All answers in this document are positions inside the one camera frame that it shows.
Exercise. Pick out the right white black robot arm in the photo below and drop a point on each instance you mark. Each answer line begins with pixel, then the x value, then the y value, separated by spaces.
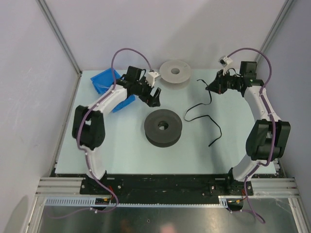
pixel 268 138

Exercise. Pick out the white perforated filament spool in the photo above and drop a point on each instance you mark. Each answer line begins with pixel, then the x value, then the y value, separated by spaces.
pixel 175 74

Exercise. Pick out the grey slotted cable duct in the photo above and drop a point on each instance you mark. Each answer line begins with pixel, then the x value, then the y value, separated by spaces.
pixel 99 202

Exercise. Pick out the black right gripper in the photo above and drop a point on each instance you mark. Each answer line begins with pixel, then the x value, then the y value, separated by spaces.
pixel 217 86

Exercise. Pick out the aluminium frame post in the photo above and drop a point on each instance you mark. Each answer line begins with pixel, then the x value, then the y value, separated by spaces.
pixel 270 15
pixel 47 13

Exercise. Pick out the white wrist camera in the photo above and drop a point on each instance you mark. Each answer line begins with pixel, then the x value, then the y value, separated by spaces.
pixel 151 77
pixel 226 63

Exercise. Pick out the black filament spool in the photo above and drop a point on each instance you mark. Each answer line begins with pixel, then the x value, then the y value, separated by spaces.
pixel 163 128

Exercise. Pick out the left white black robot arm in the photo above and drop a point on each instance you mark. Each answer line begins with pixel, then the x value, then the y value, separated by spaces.
pixel 88 125

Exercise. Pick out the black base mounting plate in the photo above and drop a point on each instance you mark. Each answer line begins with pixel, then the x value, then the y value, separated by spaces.
pixel 167 189

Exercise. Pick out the aluminium frame post left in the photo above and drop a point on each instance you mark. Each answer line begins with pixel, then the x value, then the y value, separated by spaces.
pixel 47 13

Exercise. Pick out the aluminium frame post right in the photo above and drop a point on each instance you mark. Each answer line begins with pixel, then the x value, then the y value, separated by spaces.
pixel 270 15

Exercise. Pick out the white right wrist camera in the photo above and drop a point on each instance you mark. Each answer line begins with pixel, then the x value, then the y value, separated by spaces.
pixel 226 63

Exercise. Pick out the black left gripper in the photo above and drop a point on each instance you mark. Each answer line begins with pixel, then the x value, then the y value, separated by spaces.
pixel 151 101

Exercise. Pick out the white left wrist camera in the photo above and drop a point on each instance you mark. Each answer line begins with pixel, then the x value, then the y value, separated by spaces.
pixel 151 77

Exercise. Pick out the blue plastic bin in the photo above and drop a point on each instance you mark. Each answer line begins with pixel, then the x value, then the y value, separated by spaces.
pixel 103 81

